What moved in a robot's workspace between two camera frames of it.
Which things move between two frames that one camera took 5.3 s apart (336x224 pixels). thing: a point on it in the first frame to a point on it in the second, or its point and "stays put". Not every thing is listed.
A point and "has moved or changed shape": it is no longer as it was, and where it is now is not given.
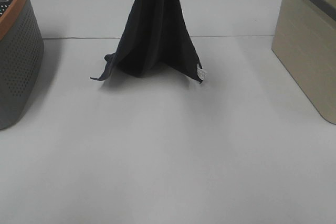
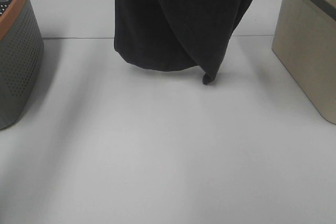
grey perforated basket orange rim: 22,44 stays put
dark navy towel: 156,38 has moved or changed shape
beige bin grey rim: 304,36 stays put
